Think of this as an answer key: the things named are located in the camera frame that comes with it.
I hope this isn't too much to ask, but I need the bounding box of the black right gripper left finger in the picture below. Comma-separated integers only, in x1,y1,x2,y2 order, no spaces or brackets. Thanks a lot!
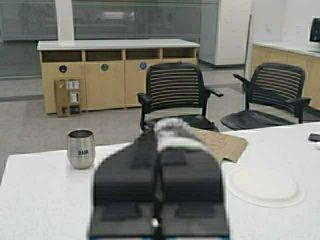
88,131,160,238

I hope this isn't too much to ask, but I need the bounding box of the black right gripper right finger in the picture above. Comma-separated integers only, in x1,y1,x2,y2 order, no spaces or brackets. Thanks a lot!
159,149,229,238

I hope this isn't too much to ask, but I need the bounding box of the black white patterned cloth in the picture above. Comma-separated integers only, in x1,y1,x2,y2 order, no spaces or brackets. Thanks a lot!
152,117,210,153

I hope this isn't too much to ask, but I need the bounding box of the steel stemless wine glass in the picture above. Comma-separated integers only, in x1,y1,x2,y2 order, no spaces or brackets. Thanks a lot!
67,129,96,170

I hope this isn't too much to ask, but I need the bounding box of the white paper plate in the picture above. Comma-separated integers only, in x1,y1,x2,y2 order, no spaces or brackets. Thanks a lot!
225,167,306,208

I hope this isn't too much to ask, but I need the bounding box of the black mesh office chair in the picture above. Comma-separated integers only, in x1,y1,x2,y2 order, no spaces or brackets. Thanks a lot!
137,62,224,133
220,63,311,131

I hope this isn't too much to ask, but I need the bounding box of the flat cardboard box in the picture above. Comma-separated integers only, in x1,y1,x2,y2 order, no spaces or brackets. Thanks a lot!
54,79,81,118

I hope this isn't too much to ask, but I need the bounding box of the wooden recycling bin cabinet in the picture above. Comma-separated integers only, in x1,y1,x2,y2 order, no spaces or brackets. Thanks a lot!
37,39,200,115

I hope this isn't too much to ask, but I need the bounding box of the black phone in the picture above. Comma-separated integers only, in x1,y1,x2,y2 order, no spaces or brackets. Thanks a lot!
308,133,320,143

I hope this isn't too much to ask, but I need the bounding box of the wooden sink cabinet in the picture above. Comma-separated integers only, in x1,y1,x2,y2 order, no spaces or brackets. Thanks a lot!
251,42,320,111

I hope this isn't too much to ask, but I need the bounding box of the black paper towel dispenser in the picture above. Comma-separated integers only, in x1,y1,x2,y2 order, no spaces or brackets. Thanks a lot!
309,17,320,43

